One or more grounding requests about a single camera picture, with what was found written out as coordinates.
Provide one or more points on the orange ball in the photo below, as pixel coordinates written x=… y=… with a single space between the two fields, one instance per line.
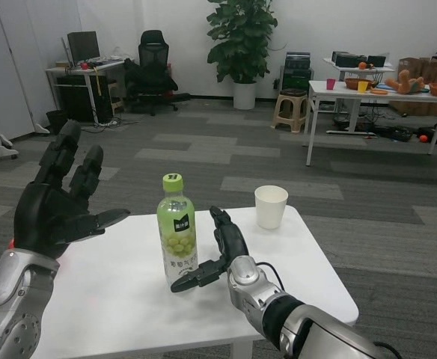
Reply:
x=424 y=138

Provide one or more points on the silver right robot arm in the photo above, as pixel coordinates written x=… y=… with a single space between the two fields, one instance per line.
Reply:
x=289 y=314

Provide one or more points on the yellow plastic cup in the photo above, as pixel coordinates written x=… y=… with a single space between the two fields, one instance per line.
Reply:
x=363 y=86

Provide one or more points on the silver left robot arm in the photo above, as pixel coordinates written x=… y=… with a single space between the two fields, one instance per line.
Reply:
x=9 y=299

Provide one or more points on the black computer monitor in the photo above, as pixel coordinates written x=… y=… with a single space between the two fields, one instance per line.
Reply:
x=84 y=46

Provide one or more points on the white office desk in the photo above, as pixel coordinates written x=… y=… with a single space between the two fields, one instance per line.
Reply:
x=85 y=80

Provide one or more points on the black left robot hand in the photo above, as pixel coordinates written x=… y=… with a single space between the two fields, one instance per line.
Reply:
x=46 y=220

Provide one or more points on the brown cardboard box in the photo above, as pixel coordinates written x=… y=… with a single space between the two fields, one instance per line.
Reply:
x=410 y=68

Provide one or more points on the black office chair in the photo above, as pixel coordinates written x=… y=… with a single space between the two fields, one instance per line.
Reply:
x=152 y=71

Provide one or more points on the white paper cup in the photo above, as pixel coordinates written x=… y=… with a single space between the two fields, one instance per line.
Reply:
x=270 y=207

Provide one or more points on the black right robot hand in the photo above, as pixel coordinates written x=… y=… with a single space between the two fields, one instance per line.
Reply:
x=229 y=239

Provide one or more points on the green grape drink bottle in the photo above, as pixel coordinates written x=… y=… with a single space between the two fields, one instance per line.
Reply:
x=176 y=232

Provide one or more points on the pink plastic cup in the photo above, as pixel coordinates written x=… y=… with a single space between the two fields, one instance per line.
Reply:
x=330 y=83

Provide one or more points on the beige plastic stool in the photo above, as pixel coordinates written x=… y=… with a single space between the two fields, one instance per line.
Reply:
x=290 y=112

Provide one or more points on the black computer tower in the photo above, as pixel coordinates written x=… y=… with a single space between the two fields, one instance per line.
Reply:
x=76 y=101

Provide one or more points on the white folding table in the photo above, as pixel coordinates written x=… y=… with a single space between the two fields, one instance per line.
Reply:
x=383 y=108

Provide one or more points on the large green potted plant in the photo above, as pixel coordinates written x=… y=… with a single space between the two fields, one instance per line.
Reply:
x=241 y=41

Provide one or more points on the black stacked equipment rack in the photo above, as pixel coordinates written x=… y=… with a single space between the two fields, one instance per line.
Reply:
x=297 y=71

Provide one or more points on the black waste bin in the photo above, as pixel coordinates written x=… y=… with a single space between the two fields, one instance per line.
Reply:
x=55 y=120

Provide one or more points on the white rolling partition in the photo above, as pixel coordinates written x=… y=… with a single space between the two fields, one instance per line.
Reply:
x=5 y=75

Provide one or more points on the white table with electronics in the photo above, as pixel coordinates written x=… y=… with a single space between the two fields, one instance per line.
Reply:
x=357 y=67

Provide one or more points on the brown plush toy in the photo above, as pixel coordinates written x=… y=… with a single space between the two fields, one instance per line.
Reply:
x=405 y=83

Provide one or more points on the white cylindrical plant pot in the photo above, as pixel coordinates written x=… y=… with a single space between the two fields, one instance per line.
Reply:
x=244 y=95

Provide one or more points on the brown wicker basket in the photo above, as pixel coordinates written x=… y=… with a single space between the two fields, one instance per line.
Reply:
x=357 y=83

